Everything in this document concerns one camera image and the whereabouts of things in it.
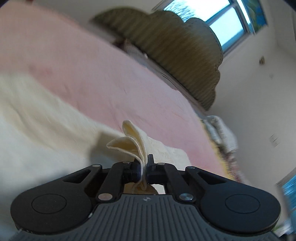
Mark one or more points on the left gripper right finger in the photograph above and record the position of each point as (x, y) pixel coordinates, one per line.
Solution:
(171, 178)

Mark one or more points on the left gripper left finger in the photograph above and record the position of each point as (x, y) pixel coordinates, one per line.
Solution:
(117, 177)

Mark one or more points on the cream white pants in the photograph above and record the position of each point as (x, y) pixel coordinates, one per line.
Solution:
(43, 138)

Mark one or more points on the yellow patterned cloth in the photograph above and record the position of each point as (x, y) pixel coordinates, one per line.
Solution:
(228, 161)

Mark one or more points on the grey white folded blanket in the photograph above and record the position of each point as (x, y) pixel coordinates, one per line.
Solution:
(220, 133)

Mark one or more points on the green upholstered headboard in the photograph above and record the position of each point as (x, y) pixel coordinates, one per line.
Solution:
(188, 50)

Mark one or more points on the pink floral bed sheet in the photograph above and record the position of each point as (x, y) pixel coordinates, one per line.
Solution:
(100, 81)

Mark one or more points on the blue patterned curtain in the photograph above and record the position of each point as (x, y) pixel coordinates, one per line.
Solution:
(256, 14)

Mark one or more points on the white wall socket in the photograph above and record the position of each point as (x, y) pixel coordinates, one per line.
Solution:
(274, 140)

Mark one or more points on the window with white frame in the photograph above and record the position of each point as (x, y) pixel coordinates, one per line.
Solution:
(228, 19)

